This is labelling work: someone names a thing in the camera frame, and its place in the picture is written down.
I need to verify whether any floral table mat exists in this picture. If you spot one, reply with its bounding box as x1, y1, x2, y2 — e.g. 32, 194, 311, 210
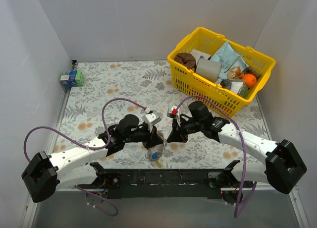
51, 60, 279, 170

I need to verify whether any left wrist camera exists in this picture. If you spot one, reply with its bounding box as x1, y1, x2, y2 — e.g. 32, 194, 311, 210
143, 112, 161, 131

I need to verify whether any yellow plastic basket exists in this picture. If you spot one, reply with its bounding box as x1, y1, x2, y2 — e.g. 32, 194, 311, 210
167, 27, 276, 115

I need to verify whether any blue green sponge pack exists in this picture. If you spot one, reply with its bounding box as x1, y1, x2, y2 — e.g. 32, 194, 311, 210
60, 70, 84, 87

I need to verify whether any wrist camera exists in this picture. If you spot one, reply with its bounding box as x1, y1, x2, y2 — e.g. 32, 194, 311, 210
167, 106, 181, 126
143, 112, 161, 131

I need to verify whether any white box in basket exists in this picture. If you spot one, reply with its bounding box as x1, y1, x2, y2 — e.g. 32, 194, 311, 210
190, 49, 211, 62

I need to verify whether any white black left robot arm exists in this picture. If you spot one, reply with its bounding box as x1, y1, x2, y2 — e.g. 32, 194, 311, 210
21, 113, 164, 203

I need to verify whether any white cylinder container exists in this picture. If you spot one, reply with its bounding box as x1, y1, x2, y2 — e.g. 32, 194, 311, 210
196, 58, 222, 83

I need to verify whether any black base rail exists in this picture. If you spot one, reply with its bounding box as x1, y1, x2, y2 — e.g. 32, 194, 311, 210
100, 169, 240, 199

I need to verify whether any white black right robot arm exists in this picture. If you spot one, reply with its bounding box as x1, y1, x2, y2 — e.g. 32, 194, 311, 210
167, 101, 307, 194

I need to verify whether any light blue chips bag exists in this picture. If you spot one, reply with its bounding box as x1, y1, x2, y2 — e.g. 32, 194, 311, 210
211, 41, 249, 80

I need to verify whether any blue key tag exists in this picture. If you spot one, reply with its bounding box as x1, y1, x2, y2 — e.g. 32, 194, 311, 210
151, 152, 159, 160

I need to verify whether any brown round package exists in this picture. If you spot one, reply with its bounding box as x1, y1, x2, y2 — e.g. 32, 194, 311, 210
174, 53, 196, 70

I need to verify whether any green speckled package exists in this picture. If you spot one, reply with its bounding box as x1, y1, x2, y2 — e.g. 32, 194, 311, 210
230, 81, 248, 98

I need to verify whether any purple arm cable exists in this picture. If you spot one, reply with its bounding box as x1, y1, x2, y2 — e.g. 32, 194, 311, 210
23, 98, 149, 217
175, 95, 258, 218

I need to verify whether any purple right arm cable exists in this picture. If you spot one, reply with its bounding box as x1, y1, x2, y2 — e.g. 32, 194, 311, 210
175, 95, 258, 218

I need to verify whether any brass key inside disc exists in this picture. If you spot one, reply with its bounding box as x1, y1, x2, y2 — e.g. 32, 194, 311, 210
155, 160, 162, 168

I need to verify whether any steel disc with keyrings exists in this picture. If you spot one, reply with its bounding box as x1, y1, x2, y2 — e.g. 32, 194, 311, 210
145, 138, 167, 162

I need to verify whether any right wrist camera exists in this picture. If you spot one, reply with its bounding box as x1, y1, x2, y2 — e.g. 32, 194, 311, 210
167, 106, 181, 126

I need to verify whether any orange fruit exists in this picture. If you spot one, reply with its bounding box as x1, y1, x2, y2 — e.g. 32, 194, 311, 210
241, 74, 257, 89

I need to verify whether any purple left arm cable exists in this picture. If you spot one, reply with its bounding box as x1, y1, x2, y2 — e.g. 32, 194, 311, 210
23, 98, 149, 217

